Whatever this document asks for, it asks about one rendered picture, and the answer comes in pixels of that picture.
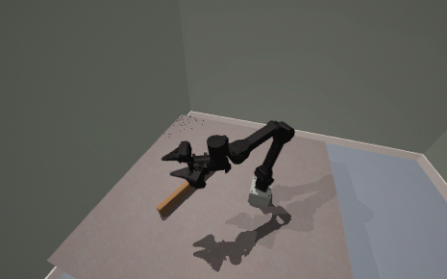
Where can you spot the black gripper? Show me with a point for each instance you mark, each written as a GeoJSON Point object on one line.
{"type": "Point", "coordinates": [183, 154]}

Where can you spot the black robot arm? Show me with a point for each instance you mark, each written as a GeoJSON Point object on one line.
{"type": "Point", "coordinates": [239, 150]}

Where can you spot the brown wooden board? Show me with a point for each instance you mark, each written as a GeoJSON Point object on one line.
{"type": "Point", "coordinates": [174, 198]}

